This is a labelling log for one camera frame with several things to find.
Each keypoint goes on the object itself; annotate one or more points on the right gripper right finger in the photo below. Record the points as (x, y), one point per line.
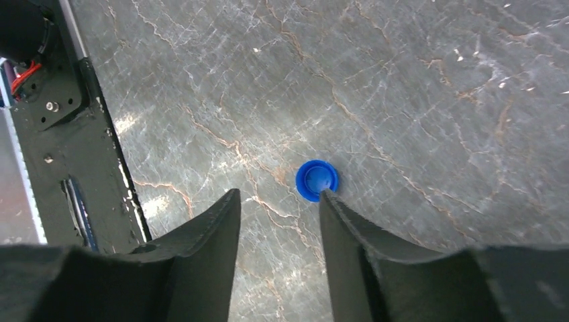
(374, 275)

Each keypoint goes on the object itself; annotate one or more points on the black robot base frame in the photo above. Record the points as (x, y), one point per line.
(82, 187)

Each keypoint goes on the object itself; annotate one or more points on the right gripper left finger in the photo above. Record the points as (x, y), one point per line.
(185, 275)

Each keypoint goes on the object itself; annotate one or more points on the solid blue bottle cap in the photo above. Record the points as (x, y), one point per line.
(315, 176)

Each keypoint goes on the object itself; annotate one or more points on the white slotted cable duct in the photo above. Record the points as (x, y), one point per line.
(20, 220)

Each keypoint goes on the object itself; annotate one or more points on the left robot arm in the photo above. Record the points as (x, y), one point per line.
(25, 31)

